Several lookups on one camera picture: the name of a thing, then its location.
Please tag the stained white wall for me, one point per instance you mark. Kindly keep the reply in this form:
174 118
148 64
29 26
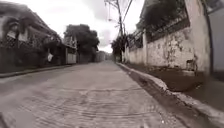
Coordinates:
166 50

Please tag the bush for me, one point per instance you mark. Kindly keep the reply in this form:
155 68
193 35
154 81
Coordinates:
118 45

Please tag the tree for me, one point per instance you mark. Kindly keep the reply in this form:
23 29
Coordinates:
83 38

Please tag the grey concrete road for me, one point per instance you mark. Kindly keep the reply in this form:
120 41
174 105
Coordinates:
83 96

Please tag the utility pole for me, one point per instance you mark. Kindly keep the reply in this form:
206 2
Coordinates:
120 20

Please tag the building with fence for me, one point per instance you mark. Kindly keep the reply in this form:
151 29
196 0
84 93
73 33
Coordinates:
23 43

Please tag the grey gate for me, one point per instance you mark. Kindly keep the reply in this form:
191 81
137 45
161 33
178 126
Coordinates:
216 36

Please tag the grey concrete kerb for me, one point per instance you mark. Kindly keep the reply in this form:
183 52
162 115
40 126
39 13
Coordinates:
33 71
156 81

